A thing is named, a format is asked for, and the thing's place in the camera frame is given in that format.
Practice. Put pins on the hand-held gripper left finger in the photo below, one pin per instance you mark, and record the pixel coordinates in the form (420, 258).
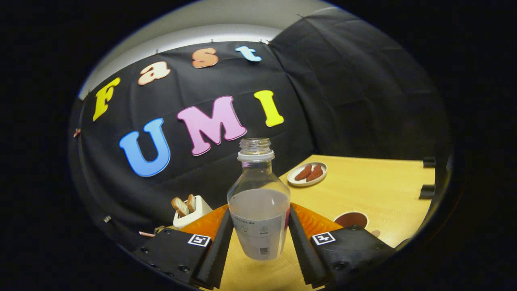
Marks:
(220, 250)

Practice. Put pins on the pink clip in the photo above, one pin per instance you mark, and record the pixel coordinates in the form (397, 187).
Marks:
(76, 132)

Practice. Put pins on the wooden table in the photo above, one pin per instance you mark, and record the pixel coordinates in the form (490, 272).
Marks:
(363, 190)

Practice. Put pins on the toast slice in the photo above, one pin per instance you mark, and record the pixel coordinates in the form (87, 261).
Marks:
(180, 207)
(191, 203)

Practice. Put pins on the black table clamp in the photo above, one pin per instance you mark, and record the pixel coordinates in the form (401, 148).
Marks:
(427, 191)
(429, 162)

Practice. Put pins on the white toaster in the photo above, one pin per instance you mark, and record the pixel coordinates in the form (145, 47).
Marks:
(198, 216)

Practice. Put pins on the black backdrop cloth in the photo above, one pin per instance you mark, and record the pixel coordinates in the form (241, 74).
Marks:
(363, 81)

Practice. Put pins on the white round plate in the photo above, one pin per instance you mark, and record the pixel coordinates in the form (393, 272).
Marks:
(307, 182)

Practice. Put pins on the red sausage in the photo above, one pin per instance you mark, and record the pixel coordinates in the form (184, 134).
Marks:
(315, 173)
(303, 172)

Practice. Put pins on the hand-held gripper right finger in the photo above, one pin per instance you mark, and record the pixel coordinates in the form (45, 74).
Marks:
(301, 250)

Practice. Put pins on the clear juice bottle white label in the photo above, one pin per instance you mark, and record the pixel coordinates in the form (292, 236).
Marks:
(258, 214)

